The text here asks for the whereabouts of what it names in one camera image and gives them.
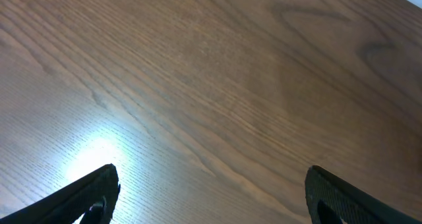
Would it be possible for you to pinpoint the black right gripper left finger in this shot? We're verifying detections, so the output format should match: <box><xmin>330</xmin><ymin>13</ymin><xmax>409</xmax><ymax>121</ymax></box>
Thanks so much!
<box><xmin>1</xmin><ymin>163</ymin><xmax>121</xmax><ymax>224</ymax></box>

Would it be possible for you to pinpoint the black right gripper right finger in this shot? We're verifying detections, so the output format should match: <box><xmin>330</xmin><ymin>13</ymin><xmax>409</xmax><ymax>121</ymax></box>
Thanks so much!
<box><xmin>305</xmin><ymin>165</ymin><xmax>419</xmax><ymax>224</ymax></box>

